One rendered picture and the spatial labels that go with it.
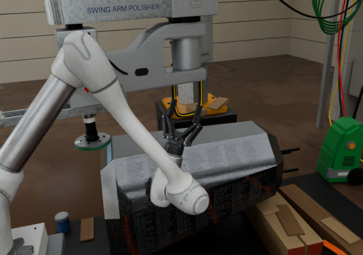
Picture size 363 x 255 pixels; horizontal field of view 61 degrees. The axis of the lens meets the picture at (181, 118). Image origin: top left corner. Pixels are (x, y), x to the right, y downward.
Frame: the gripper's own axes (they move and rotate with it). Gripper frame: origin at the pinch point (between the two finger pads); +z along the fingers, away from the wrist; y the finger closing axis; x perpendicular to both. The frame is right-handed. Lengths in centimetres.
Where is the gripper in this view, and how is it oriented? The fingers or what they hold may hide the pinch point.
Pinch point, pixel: (186, 105)
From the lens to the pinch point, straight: 124.5
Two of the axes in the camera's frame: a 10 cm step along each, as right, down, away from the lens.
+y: -7.3, -2.1, 6.5
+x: 6.3, 1.5, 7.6
